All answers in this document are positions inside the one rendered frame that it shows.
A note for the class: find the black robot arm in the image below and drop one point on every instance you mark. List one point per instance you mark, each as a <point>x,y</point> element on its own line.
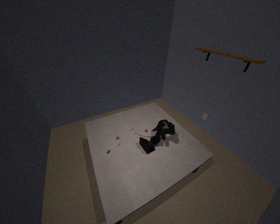
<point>170,131</point>

